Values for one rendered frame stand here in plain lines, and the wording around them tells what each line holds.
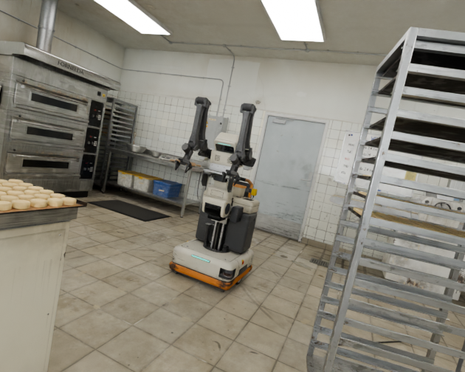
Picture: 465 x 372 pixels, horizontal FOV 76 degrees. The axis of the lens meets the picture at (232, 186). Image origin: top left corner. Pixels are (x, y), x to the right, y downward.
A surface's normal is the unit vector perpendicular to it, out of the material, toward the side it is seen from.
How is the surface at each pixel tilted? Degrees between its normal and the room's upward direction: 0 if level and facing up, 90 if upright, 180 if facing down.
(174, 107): 90
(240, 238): 90
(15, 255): 90
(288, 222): 90
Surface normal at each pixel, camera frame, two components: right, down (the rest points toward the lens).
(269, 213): -0.38, 0.01
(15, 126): 0.90, 0.22
